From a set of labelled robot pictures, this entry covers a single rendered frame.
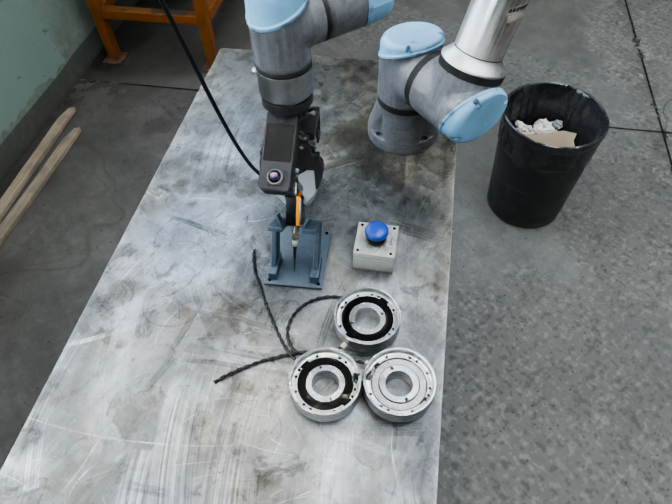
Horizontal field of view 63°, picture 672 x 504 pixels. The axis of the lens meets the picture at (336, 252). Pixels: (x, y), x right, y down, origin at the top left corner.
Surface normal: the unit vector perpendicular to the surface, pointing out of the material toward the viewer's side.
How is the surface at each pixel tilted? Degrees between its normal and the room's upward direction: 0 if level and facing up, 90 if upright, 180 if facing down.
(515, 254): 0
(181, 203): 0
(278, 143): 31
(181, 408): 0
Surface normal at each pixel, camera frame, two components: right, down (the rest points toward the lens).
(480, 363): -0.02, -0.61
